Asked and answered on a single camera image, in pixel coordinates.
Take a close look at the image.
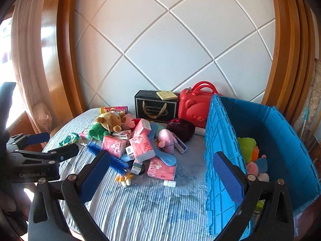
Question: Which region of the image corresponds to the blue feather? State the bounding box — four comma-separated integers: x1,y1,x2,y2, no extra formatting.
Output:
87,141,130,174

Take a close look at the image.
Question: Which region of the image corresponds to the white and green box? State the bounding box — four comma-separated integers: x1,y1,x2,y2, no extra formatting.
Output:
130,159,143,175

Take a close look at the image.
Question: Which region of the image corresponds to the dark maroon pouch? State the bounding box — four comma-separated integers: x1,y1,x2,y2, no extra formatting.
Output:
167,118,196,142

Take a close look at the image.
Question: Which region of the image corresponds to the pink plush toy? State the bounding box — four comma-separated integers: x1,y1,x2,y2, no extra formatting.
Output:
124,114,137,129

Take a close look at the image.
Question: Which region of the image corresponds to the pink and blue plush pig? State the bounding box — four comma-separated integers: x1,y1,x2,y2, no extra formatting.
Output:
246,155,269,176

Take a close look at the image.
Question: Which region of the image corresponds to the brown teddy bear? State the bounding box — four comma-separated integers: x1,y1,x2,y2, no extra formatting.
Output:
96,111,126,133

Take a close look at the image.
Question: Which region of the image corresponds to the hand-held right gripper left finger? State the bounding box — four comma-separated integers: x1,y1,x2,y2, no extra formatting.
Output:
28,150,111,241

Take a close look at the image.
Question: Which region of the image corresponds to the person's left hand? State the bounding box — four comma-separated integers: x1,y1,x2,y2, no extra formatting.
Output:
0,183,28,229

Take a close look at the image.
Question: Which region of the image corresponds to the blue plastic crate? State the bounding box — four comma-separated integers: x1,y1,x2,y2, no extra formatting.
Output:
205,93,318,237

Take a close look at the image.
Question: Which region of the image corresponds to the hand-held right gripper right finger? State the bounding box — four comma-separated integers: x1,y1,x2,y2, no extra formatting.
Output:
213,151,294,241

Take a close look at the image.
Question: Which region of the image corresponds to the yellow bow toy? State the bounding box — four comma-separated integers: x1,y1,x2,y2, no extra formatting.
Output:
115,172,135,187

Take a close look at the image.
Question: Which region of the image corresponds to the rolled patterned carpet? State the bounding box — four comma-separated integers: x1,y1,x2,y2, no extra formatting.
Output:
293,57,321,141

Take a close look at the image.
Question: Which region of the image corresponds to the blue plush toy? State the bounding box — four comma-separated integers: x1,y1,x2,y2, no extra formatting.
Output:
147,123,177,166

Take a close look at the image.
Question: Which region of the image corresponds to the dark green plush frog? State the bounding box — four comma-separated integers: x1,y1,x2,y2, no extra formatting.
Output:
89,123,110,140

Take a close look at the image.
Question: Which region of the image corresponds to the white and blue medicine box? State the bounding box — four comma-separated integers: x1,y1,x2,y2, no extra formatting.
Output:
173,133,189,154

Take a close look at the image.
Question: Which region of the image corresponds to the blue striped tablecloth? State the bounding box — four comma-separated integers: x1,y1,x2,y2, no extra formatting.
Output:
41,107,216,235

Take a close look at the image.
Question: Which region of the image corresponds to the black gift box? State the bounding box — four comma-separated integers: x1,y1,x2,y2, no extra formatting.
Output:
134,89,180,124

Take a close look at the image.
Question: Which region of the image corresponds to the red bear suitcase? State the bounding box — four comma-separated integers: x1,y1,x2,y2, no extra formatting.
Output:
178,81,222,129

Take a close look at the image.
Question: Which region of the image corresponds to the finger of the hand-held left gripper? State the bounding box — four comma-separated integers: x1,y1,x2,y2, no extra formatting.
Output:
7,132,51,151
14,143,80,168

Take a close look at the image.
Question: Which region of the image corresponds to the sheer curtain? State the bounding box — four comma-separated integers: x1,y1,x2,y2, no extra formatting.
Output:
11,0,51,131

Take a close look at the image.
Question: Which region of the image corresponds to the white and red medicine box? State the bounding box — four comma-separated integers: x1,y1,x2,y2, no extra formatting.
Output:
112,130,133,140

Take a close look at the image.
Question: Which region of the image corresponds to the lime green plush toy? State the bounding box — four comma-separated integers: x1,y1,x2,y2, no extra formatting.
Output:
237,137,257,162

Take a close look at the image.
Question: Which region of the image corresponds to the green wet wipes pack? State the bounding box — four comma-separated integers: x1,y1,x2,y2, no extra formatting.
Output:
59,132,80,147

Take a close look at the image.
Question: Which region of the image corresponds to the yellow sticky note pad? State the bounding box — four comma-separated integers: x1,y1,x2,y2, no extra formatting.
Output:
156,90,177,101

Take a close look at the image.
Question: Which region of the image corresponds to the teal mop handle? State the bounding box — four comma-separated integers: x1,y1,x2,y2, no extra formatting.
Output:
299,108,309,135

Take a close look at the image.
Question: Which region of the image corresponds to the clear plastic bag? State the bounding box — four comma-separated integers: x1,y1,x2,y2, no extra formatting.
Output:
32,103,53,129

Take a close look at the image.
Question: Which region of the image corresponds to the pink floral tissue pack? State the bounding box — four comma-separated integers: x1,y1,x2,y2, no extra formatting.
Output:
129,133,156,162
132,118,152,139
101,135,127,157
146,157,176,181

